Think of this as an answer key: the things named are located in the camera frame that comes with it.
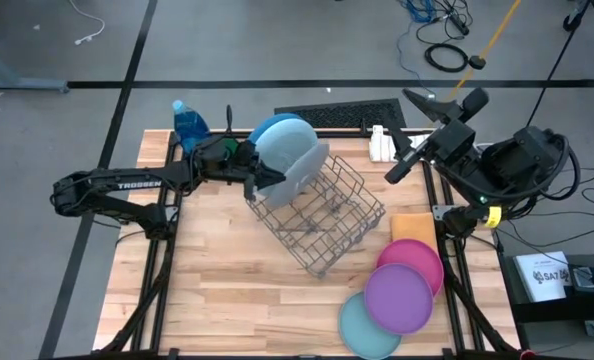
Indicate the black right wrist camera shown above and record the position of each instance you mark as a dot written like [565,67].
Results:
[476,101]

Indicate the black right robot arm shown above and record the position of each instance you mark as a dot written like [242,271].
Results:
[522,160]

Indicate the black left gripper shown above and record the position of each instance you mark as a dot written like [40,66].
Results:
[224,162]

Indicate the grey metal post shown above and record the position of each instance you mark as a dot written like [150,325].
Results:
[27,84]

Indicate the white striped towel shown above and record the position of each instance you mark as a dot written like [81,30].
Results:
[379,145]

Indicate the large grey plate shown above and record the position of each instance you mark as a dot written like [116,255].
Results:
[302,170]

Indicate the blue dish soap bottle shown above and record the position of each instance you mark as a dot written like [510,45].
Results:
[189,125]

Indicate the small pink plate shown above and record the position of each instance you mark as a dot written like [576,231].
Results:
[417,255]

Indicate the small purple plate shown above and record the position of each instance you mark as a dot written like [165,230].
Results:
[398,299]

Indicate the large dark blue plate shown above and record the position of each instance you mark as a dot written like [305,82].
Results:
[267,125]

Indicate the white printed booklet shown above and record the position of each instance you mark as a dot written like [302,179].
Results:
[542,275]

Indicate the thin black slanted pole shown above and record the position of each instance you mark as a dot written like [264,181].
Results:
[552,75]

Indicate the small teal plate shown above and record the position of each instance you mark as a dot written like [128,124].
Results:
[362,335]

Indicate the black side cart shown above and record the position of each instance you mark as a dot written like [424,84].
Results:
[557,312]

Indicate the black power strip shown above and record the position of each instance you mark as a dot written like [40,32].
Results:
[458,22]

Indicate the black floor vent grille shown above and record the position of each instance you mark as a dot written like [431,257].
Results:
[347,115]

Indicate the black device on cart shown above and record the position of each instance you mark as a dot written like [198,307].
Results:
[587,280]

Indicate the green yellow sponge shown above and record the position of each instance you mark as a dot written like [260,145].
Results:
[232,145]

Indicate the black round floor puck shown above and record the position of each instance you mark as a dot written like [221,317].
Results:
[477,62]

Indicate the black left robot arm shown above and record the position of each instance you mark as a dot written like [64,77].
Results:
[127,186]

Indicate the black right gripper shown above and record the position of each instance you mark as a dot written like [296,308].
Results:
[452,142]

